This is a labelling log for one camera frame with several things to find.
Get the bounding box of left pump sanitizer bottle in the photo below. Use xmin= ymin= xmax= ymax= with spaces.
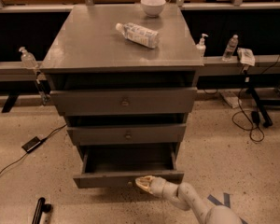
xmin=19 ymin=47 xmax=38 ymax=68

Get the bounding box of blue tape cross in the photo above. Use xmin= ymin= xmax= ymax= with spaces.
xmin=207 ymin=192 xmax=248 ymax=224

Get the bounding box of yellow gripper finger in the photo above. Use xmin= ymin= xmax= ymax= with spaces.
xmin=136 ymin=183 xmax=153 ymax=194
xmin=135 ymin=175 xmax=156 ymax=186

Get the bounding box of white ceramic bowl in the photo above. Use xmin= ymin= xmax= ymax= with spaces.
xmin=140 ymin=0 xmax=166 ymax=17

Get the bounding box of black adapter cable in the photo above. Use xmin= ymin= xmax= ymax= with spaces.
xmin=0 ymin=124 xmax=68 ymax=185

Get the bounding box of pump sanitizer bottle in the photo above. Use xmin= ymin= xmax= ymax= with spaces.
xmin=19 ymin=47 xmax=38 ymax=68
xmin=196 ymin=34 xmax=207 ymax=58

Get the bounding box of grey top drawer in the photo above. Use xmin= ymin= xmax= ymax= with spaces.
xmin=50 ymin=88 xmax=197 ymax=116

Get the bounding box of right pump sanitizer bottle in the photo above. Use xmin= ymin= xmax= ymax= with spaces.
xmin=196 ymin=34 xmax=207 ymax=58

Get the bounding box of grey bottom drawer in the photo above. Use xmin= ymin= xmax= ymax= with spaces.
xmin=73 ymin=143 xmax=184 ymax=189

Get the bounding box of grey drawer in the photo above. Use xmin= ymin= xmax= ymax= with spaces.
xmin=73 ymin=143 xmax=184 ymax=189
xmin=50 ymin=88 xmax=197 ymax=116
xmin=67 ymin=124 xmax=186 ymax=146

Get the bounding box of grey wooden drawer cabinet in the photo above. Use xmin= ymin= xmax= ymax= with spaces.
xmin=39 ymin=3 xmax=205 ymax=161

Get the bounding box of black tube object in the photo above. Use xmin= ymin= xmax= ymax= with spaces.
xmin=32 ymin=197 xmax=53 ymax=224

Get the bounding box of lying clear plastic bottle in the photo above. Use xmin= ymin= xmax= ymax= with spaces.
xmin=116 ymin=22 xmax=159 ymax=49

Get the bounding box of small black power brick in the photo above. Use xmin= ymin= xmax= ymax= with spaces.
xmin=251 ymin=111 xmax=260 ymax=126

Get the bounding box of white wipes packet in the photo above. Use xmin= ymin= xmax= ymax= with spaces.
xmin=237 ymin=48 xmax=255 ymax=66

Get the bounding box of upright clear water bottle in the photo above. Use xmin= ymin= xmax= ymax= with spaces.
xmin=222 ymin=35 xmax=238 ymax=61

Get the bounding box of black table leg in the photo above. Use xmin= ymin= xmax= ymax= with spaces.
xmin=247 ymin=87 xmax=273 ymax=128

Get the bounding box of white flat floor box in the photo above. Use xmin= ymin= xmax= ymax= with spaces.
xmin=220 ymin=91 xmax=241 ymax=108

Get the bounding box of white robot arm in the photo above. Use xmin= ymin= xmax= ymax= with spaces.
xmin=135 ymin=175 xmax=242 ymax=224

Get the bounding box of black cable on floor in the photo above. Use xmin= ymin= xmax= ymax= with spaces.
xmin=231 ymin=54 xmax=280 ymax=144

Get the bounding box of grey middle drawer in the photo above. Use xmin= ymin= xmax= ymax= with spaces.
xmin=67 ymin=124 xmax=186 ymax=146

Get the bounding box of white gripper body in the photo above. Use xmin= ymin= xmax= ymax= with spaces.
xmin=149 ymin=177 xmax=178 ymax=200

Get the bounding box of black power adapter brick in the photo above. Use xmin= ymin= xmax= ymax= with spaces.
xmin=21 ymin=136 xmax=41 ymax=153

